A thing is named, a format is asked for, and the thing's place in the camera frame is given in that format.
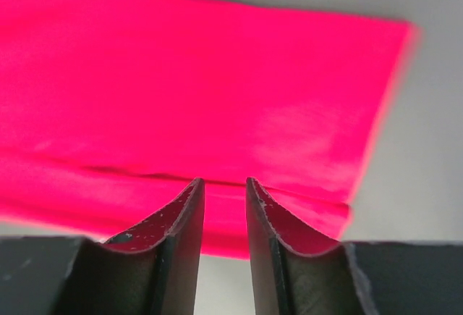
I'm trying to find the red polo shirt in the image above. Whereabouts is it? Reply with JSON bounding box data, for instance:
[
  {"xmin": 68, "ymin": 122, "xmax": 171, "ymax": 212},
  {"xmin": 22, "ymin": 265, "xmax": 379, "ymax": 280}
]
[{"xmin": 1, "ymin": 0, "xmax": 418, "ymax": 259}]

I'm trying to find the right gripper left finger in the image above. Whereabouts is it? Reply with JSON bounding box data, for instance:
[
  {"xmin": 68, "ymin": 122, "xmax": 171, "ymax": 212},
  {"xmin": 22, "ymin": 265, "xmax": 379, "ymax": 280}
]
[{"xmin": 1, "ymin": 178, "xmax": 205, "ymax": 314}]

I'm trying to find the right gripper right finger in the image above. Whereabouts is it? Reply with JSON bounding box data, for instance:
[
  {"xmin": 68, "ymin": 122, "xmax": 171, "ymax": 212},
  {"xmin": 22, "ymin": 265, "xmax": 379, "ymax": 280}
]
[{"xmin": 246, "ymin": 178, "xmax": 462, "ymax": 314}]

